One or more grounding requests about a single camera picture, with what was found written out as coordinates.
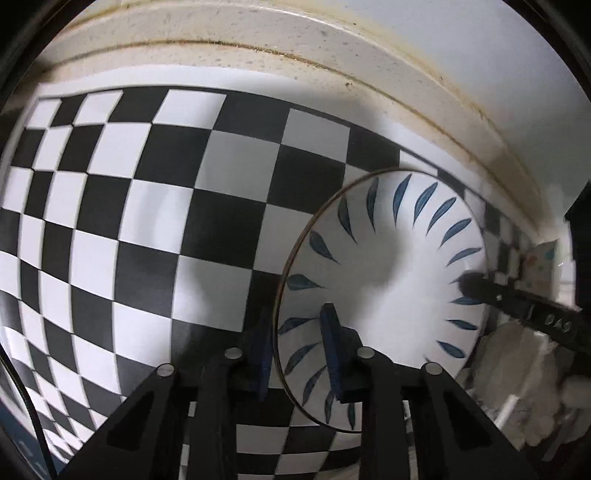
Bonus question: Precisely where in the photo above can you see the blue leaf patterned plate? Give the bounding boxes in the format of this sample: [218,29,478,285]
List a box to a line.
[273,168,491,435]

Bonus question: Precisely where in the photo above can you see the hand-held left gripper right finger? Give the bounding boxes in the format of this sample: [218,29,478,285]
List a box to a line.
[320,302,541,480]

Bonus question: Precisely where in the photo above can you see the black cable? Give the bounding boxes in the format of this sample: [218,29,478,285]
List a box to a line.
[0,351,58,480]

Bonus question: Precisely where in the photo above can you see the white crumpled cloth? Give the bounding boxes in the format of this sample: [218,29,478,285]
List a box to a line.
[462,318,591,462]

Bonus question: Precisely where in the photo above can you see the black and white checkered tablecloth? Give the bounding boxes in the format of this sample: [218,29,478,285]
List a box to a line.
[0,85,536,480]

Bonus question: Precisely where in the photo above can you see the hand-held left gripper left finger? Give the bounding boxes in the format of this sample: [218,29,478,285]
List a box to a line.
[58,318,278,480]

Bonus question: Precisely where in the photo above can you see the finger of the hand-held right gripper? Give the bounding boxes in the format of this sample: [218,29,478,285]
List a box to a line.
[461,272,591,365]

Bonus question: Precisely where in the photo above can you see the small speckled card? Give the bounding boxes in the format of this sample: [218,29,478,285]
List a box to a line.
[519,239,561,296]

